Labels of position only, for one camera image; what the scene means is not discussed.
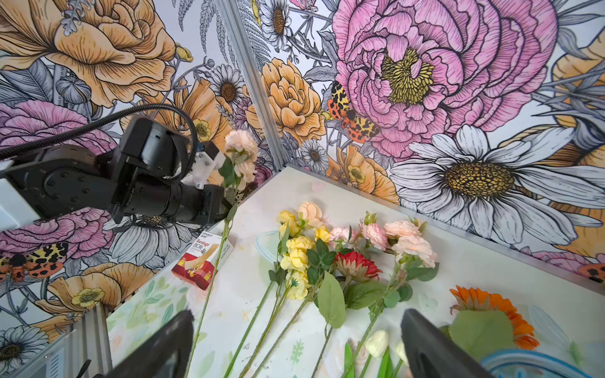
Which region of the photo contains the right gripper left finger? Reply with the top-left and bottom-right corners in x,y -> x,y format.
104,310 -> 194,378

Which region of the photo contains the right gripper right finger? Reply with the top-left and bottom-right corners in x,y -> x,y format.
401,309 -> 491,378

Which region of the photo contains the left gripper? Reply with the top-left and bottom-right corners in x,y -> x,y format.
176,184 -> 232,225

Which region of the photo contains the pale pink flower stem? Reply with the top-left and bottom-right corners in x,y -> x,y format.
183,129 -> 259,378

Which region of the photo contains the peach rose flower stem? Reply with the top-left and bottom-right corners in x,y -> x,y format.
347,219 -> 439,357

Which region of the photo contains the pink carnation flower stem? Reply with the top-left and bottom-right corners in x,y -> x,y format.
241,203 -> 389,377

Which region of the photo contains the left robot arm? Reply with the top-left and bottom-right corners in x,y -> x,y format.
1,117 -> 233,231

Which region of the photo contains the purple blue glass vase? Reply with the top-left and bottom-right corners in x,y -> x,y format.
481,350 -> 589,378

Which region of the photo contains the white tulip bunch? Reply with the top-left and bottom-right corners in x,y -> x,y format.
343,330 -> 411,377

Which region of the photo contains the red bandage box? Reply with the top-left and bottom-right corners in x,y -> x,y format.
172,232 -> 234,291

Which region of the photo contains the orange gerbera flower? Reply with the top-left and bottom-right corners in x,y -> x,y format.
442,286 -> 540,362

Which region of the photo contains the yellow flower stem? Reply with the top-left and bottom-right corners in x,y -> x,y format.
239,202 -> 336,377

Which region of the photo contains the red flower stem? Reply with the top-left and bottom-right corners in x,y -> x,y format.
311,250 -> 382,377

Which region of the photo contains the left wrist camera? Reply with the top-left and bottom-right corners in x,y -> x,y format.
181,141 -> 225,190

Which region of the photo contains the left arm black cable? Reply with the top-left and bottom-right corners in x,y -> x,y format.
0,103 -> 199,183

